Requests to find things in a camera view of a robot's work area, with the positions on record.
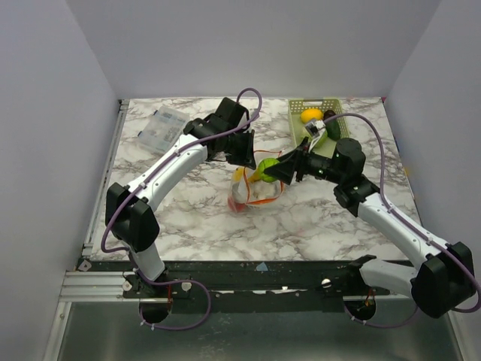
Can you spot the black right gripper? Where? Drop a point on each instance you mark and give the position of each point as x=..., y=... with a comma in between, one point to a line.
x=299, y=165

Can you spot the yellow banana toy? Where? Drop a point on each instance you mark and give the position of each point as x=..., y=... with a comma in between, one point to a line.
x=254, y=177

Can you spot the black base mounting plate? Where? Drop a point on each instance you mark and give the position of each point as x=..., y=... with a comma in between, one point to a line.
x=250, y=287

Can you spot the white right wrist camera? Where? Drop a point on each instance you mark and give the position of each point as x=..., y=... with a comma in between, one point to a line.
x=316, y=133

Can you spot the yellow round fruit toy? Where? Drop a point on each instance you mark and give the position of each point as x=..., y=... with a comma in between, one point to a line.
x=311, y=114

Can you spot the pale green perforated basket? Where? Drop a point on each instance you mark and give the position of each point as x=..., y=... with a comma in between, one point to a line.
x=296, y=106

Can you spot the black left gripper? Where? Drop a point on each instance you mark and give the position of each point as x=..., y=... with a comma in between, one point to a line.
x=247, y=158

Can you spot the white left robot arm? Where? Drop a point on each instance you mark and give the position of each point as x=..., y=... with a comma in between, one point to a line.
x=130, y=210

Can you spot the clear zip bag orange zipper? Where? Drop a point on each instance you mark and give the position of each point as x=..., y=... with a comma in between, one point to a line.
x=264, y=158

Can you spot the clear plastic organizer box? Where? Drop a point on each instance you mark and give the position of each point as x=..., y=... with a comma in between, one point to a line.
x=163, y=129

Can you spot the aluminium frame rail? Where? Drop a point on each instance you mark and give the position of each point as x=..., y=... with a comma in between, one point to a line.
x=94, y=286

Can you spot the grey oyster mushroom toy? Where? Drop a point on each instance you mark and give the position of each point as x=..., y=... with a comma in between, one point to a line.
x=254, y=192

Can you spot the peach toy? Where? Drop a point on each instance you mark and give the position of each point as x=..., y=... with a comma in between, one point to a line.
x=236, y=207

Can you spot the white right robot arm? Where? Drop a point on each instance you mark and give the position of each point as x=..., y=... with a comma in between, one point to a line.
x=440, y=275

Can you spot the dark red plum toy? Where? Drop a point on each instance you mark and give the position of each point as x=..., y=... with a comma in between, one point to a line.
x=328, y=114

